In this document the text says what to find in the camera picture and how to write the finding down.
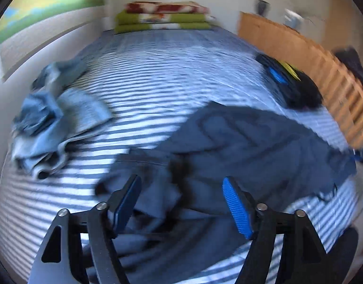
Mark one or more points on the folded green red blanket stack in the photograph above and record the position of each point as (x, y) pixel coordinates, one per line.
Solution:
(163, 17)

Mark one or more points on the white plant pot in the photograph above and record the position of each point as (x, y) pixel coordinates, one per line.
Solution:
(292, 17)

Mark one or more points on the wooden slatted bed frame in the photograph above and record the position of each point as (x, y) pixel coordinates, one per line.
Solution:
(302, 53)

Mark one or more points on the light blue jeans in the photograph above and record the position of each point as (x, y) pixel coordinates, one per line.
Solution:
(51, 130)

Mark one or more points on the green wall poster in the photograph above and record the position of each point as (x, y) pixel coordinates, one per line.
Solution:
(51, 3)

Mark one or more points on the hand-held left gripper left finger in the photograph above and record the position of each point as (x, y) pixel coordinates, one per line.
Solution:
(131, 198)

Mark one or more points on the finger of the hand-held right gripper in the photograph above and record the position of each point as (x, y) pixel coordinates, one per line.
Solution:
(360, 155)

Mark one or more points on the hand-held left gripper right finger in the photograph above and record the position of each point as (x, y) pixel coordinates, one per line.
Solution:
(237, 210)

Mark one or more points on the blue white striped bedspread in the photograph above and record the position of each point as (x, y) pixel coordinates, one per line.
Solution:
(157, 74)

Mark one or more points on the dark cloth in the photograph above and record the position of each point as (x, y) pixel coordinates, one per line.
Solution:
(351, 62)

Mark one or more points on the dark blue pants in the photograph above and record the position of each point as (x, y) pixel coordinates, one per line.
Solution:
(243, 142)

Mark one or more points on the dark vase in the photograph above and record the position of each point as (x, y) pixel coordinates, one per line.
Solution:
(262, 6)

